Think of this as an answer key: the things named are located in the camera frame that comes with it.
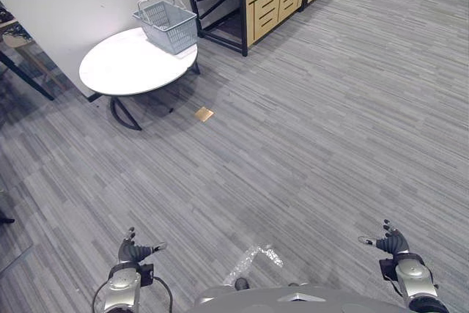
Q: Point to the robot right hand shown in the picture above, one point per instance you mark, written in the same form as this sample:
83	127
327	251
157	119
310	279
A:
394	242

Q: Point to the grey plastic shopping basket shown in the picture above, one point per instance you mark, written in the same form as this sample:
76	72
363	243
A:
166	24

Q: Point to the robot silver torso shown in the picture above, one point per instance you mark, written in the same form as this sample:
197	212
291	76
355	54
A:
293	300

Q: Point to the wooden produce stand black frame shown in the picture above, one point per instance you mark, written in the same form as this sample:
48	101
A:
242	1

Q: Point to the black framed glass partition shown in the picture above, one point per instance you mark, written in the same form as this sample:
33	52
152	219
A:
22	56

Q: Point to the clear tape on floor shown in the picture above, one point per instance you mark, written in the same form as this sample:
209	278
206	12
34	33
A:
253	261

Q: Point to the brass floor socket plate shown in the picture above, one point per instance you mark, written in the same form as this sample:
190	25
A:
204	114

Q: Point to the white oval table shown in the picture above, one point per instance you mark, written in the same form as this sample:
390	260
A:
135	63

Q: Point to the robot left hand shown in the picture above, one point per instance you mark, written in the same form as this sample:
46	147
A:
131	250

